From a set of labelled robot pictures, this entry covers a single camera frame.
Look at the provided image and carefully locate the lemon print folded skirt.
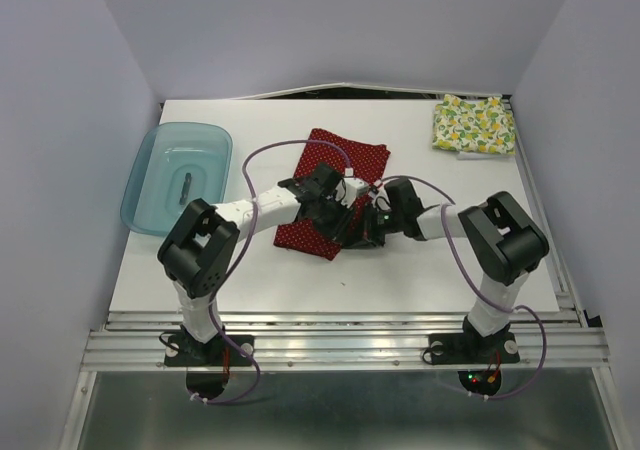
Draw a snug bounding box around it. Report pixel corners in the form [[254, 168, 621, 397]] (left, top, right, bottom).
[[431, 94, 516, 156]]

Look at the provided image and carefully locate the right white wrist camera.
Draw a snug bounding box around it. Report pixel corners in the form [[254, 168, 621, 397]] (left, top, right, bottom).
[[369, 180, 390, 211]]

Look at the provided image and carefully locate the red polka dot skirt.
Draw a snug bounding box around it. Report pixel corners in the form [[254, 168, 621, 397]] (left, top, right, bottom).
[[272, 127, 392, 262]]

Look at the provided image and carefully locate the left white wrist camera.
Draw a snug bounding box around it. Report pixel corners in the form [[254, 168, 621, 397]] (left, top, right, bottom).
[[337, 168, 371, 208]]

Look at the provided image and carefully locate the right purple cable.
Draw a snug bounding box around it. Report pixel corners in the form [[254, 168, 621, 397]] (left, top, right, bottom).
[[378, 174, 548, 402]]

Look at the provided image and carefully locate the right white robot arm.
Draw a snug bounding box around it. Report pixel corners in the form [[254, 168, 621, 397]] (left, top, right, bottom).
[[344, 177, 549, 366]]

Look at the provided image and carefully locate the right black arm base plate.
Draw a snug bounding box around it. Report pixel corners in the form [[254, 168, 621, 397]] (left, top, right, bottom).
[[421, 332, 520, 367]]

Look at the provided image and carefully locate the purple cable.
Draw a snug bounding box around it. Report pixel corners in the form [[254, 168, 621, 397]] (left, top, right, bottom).
[[378, 174, 548, 402], [189, 138, 355, 405]]

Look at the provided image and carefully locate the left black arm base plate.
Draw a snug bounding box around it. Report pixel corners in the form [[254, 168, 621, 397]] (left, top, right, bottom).
[[159, 332, 252, 367]]

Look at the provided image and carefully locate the aluminium rail frame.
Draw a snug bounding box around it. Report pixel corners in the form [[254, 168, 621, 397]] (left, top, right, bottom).
[[59, 92, 631, 450]]

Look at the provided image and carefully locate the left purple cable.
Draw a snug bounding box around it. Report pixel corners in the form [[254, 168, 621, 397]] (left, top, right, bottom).
[[189, 138, 355, 405]]

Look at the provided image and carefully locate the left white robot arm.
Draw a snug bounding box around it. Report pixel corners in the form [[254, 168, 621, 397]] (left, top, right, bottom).
[[157, 163, 367, 364]]

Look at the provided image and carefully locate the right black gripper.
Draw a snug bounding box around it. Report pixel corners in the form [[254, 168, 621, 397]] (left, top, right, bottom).
[[344, 201, 403, 248]]

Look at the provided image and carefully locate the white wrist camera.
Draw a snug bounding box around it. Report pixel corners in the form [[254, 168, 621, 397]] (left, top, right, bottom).
[[369, 180, 390, 211], [337, 168, 371, 208]]

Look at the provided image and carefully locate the teal plastic bin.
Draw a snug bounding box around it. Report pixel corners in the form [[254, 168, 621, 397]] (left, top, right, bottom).
[[120, 122, 233, 237]]

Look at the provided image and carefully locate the small dark object in bin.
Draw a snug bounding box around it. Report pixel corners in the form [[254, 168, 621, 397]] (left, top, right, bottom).
[[179, 172, 192, 206]]

